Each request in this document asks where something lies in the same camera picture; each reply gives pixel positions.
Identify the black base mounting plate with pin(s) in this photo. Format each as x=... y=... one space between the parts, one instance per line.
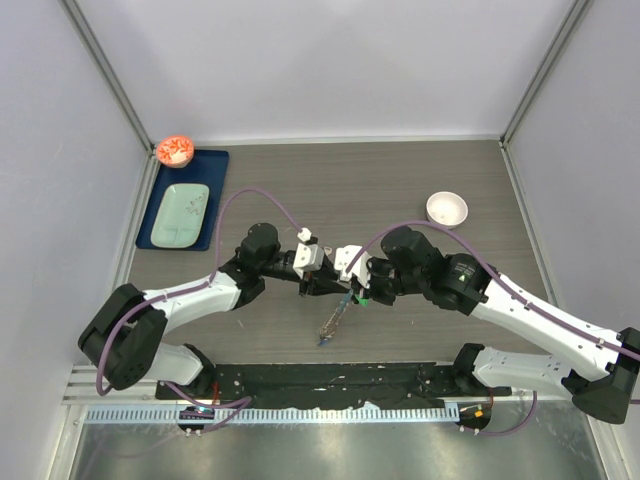
x=338 y=386

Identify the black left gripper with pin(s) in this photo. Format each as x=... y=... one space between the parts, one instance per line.
x=321 y=281

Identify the dark blue tray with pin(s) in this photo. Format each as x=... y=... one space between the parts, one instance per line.
x=208 y=167

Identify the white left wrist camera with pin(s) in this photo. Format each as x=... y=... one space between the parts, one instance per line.
x=308 y=255

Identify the steel key organizer blue handle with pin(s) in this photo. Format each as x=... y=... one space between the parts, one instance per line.
x=329 y=328

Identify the white slotted cable duct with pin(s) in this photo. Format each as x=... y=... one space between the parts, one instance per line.
x=189 y=414

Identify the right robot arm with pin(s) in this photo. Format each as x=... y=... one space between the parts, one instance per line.
x=593 y=367

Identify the green tag with key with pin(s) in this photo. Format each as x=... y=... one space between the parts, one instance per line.
x=360 y=300

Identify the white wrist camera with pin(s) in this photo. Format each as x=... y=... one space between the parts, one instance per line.
x=308 y=255
x=351 y=264

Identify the pale green rectangular plate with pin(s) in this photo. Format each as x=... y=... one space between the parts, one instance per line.
x=180 y=216

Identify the orange patterned bowl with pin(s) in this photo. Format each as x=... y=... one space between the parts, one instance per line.
x=175 y=151

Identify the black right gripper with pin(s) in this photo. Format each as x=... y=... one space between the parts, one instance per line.
x=375 y=262

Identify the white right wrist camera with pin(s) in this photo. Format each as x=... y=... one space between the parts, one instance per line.
x=351 y=264

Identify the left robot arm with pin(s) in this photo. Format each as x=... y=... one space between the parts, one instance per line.
x=124 y=340

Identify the white bowl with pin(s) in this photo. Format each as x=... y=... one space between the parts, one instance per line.
x=446 y=209

